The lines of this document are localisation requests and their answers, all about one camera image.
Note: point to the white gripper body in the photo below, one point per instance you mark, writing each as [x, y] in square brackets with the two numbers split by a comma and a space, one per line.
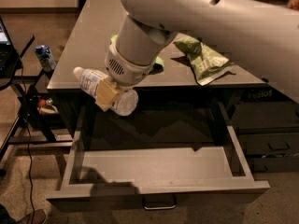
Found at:
[127, 68]

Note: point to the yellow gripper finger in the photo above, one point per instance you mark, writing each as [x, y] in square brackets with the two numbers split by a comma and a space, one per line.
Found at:
[107, 93]

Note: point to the clear plastic water bottle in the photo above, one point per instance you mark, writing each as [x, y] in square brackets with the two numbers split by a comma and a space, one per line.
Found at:
[88, 81]

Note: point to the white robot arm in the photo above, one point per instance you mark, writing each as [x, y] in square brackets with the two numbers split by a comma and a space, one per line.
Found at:
[262, 38]

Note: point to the open grey top drawer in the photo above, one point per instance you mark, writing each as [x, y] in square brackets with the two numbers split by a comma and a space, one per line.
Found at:
[191, 153]

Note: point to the green snack bag with logo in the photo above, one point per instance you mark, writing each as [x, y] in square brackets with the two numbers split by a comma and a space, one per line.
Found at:
[158, 66]

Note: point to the small colourful items on stand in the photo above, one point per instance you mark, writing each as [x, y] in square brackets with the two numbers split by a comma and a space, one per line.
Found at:
[46, 107]

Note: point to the black side stand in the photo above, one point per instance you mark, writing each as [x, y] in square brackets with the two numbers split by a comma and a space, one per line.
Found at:
[27, 94]

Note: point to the blue drink can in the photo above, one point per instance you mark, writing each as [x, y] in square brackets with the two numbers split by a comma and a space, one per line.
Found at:
[44, 55]

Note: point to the crumpled green chip bag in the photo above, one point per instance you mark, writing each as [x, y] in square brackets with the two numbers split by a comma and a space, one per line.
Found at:
[206, 63]

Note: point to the black laptop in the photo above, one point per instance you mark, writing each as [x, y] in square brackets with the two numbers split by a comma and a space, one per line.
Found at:
[8, 53]

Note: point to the jar of orange snacks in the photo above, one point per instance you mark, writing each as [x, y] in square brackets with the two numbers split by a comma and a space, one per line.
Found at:
[293, 4]

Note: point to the metal drawer handle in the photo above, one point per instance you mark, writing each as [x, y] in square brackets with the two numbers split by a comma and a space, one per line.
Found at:
[157, 202]

